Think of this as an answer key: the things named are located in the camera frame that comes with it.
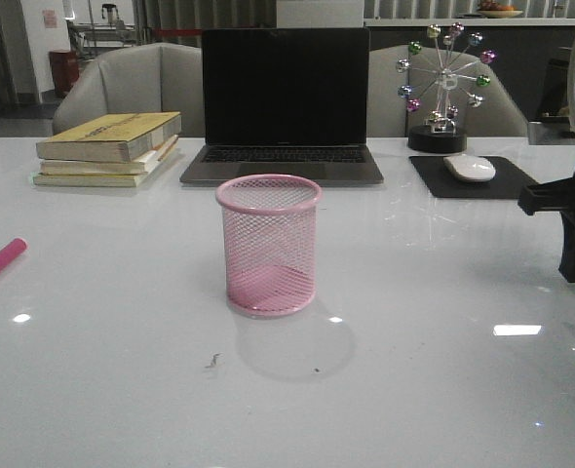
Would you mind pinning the fruit bowl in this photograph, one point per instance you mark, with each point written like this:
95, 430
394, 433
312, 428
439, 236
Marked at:
496, 10

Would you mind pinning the black mouse pad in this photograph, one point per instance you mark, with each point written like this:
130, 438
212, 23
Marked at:
506, 185

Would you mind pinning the middle cream book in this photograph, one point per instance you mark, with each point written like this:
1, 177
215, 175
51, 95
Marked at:
141, 165

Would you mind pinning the bottom cream book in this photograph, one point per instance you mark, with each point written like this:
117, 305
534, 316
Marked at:
91, 180

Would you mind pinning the white computer mouse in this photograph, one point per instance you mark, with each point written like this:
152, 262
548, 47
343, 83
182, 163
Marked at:
469, 168

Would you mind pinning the dark grey laptop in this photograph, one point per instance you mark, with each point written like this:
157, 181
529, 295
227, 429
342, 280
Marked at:
285, 101

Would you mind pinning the ferris wheel desk ornament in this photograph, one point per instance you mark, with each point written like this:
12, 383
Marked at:
439, 132

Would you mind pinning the grey armchair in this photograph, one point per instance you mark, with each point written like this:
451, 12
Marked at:
149, 78
498, 116

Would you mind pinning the right grey armchair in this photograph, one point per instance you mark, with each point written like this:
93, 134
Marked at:
498, 116

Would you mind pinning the red bin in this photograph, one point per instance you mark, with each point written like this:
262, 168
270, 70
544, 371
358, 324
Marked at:
65, 70

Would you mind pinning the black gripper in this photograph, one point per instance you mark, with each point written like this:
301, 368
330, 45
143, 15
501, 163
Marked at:
555, 196

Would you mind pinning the pink mesh pen holder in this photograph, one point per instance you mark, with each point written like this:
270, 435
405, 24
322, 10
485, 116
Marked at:
269, 231

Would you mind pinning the cream book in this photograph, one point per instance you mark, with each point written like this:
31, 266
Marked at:
141, 165
91, 180

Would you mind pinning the top yellow book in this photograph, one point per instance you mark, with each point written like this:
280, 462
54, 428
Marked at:
118, 137

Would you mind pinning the left grey armchair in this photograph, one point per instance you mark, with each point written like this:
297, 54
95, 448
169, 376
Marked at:
149, 78

